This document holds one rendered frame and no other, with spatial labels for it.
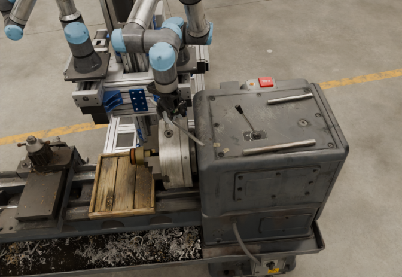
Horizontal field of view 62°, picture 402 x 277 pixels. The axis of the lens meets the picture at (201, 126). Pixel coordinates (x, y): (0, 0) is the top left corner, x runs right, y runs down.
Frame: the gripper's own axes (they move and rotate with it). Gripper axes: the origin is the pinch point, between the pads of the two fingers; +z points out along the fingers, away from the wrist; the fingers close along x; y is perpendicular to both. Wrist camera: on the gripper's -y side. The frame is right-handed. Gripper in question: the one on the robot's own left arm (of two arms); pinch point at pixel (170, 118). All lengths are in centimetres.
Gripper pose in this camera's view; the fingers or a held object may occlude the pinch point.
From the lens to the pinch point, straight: 127.1
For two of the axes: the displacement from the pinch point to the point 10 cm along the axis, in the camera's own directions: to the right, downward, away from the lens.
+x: 7.7, -5.3, 3.5
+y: 6.4, 6.1, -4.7
